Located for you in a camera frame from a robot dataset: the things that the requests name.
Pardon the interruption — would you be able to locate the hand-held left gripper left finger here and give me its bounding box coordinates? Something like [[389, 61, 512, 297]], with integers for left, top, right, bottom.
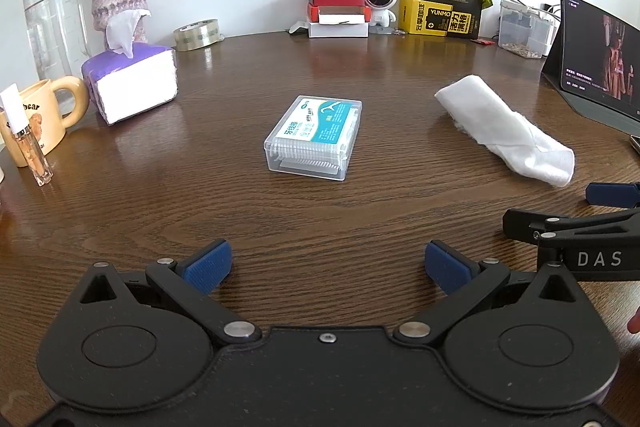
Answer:
[[77, 238, 263, 349]]

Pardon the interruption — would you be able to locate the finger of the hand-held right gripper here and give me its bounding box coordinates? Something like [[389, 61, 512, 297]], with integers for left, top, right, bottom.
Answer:
[[502, 206, 640, 252], [585, 181, 640, 209]]

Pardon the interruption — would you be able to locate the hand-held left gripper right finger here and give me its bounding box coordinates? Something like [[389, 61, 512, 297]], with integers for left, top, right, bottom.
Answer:
[[391, 241, 583, 349]]

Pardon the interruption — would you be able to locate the white cleaning cloth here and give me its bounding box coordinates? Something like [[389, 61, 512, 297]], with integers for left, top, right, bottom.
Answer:
[[434, 75, 575, 188]]

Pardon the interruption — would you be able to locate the clear floss pick box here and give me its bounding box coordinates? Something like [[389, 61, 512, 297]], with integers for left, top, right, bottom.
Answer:
[[263, 95, 363, 182]]

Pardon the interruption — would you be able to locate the clear plastic container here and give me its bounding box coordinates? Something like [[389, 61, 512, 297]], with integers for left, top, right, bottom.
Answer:
[[498, 0, 557, 59]]

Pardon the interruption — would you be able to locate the grey tablet case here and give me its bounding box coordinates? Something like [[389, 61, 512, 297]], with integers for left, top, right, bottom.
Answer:
[[541, 39, 640, 136]]

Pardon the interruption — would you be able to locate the black tablet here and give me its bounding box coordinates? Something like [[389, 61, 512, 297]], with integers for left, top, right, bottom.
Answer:
[[559, 0, 640, 120]]

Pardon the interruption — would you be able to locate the purple tissue pack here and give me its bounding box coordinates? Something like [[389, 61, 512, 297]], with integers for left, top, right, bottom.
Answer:
[[81, 11, 179, 126]]

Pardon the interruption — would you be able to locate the small clear perfume bottle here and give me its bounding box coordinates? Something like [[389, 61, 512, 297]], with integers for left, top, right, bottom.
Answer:
[[0, 83, 54, 186]]

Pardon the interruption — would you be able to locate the black box yellow print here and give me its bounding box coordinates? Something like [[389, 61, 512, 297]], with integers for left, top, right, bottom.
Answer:
[[445, 0, 484, 40]]

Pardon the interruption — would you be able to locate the yellow bear mug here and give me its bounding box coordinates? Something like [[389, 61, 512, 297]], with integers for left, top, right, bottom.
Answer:
[[0, 76, 91, 168]]

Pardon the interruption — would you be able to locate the clear tape roll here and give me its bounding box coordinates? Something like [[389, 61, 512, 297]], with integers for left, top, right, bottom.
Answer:
[[173, 19, 224, 52]]

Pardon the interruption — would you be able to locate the yellow and black box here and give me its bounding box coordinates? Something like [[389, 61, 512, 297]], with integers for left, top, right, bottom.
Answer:
[[398, 0, 453, 36]]

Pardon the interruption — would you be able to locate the flat white box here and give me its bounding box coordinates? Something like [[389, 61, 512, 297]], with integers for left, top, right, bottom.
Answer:
[[308, 23, 371, 38]]

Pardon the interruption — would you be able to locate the red and white box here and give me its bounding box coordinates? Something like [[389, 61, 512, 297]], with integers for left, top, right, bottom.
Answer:
[[307, 4, 372, 26]]

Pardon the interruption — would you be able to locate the large clear water bottle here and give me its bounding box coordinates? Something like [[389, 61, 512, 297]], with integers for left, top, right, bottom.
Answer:
[[21, 0, 93, 80]]

